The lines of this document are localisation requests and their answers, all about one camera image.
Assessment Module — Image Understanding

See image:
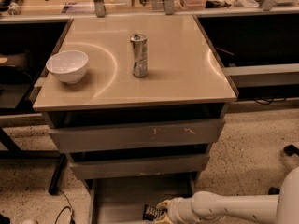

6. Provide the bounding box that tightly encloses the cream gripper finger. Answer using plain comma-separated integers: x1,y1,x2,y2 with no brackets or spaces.
154,214,174,224
156,200,170,210

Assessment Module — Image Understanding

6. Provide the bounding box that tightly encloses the grey metal post left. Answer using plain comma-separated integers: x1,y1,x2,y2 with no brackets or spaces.
93,0,106,17

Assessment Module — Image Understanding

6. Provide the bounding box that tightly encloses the black rxbar chocolate wrapper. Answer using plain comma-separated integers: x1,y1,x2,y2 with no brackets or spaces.
142,204,167,221

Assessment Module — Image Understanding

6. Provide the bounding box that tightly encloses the grey drawer cabinet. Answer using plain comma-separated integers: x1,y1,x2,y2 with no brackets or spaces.
32,14,239,224

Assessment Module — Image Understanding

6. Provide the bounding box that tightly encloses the grey middle drawer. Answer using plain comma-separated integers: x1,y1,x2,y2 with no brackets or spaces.
70,154,209,180

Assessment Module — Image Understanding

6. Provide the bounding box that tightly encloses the black chair base leg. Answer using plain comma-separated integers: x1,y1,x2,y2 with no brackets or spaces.
268,144,299,195

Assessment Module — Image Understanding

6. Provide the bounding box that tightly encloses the silver energy drink can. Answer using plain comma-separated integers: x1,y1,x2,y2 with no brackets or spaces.
130,34,148,77

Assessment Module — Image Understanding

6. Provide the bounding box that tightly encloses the black floor cable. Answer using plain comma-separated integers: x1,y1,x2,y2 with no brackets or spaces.
54,189,77,224

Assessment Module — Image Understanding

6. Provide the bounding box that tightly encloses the white ceramic bowl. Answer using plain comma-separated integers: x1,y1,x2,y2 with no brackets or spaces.
46,50,89,84

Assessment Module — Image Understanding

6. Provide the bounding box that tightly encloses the grey open bottom drawer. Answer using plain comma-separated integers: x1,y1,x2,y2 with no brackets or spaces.
88,173,195,224

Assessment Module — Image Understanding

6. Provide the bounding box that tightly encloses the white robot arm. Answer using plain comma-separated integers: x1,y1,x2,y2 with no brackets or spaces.
154,167,299,224

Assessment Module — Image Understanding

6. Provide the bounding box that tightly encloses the grey top drawer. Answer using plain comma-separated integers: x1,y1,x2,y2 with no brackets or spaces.
49,119,225,153

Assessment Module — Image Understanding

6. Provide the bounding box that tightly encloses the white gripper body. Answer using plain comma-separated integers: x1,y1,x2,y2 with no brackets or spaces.
167,198,194,224

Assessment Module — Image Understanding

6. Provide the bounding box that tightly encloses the black table leg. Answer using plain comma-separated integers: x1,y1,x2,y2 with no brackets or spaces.
48,154,66,195

